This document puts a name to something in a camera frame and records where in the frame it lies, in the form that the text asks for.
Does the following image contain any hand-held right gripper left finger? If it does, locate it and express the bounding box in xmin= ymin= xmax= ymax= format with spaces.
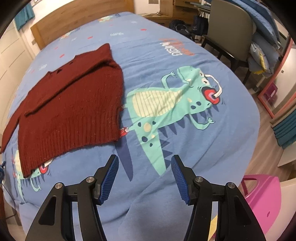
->
xmin=25 ymin=154 xmax=120 ymax=241

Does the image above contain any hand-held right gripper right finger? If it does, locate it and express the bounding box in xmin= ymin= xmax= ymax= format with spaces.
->
xmin=171 ymin=155 xmax=270 ymax=241

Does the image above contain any dark red knitted sweater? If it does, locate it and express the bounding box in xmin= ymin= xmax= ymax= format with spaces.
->
xmin=0 ymin=43 xmax=125 ymax=178

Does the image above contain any pink plastic toy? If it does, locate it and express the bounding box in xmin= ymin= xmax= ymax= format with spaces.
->
xmin=211 ymin=175 xmax=282 ymax=241

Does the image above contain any blue dinosaur print bed sheet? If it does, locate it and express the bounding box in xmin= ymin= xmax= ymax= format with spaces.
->
xmin=0 ymin=11 xmax=262 ymax=241

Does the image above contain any teal pleated cloth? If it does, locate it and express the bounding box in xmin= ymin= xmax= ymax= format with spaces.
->
xmin=270 ymin=113 xmax=296 ymax=149

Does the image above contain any pink framed mirror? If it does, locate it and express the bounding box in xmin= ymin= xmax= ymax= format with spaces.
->
xmin=257 ymin=35 xmax=296 ymax=119

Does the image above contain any black backpack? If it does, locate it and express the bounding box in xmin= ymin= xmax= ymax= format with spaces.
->
xmin=169 ymin=20 xmax=197 ymax=42

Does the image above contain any dark bag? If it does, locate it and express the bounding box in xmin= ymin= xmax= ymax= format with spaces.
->
xmin=193 ymin=14 xmax=210 ymax=37

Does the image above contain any wooden bedside cabinet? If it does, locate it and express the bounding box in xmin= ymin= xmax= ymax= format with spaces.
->
xmin=139 ymin=11 xmax=174 ymax=26

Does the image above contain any wooden headboard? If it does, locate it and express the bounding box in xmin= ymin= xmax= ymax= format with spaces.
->
xmin=31 ymin=0 xmax=135 ymax=50

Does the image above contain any teal curtain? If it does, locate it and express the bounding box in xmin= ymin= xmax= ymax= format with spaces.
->
xmin=14 ymin=3 xmax=35 ymax=31

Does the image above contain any grey chair with dark frame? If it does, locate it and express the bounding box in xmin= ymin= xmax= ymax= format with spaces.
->
xmin=202 ymin=0 xmax=258 ymax=85

